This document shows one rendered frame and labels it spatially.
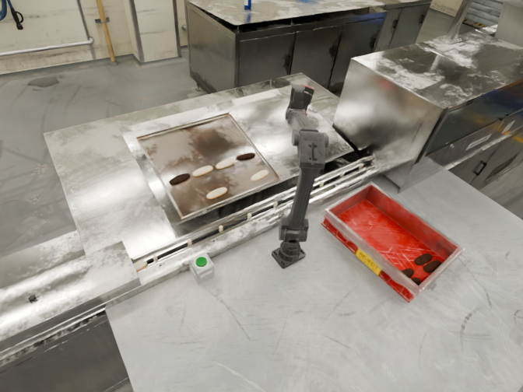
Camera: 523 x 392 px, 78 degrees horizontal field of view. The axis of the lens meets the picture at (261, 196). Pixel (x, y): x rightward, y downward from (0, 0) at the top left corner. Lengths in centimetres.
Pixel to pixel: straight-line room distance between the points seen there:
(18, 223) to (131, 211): 148
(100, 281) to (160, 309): 22
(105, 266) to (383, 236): 112
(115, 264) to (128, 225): 27
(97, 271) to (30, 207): 178
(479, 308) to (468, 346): 18
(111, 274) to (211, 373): 46
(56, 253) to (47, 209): 143
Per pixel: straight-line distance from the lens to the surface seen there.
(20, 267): 151
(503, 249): 181
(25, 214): 294
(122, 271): 122
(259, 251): 134
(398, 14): 539
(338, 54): 388
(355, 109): 180
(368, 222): 156
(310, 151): 99
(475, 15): 847
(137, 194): 159
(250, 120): 180
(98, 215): 155
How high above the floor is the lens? 192
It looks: 45 degrees down
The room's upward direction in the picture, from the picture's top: 7 degrees clockwise
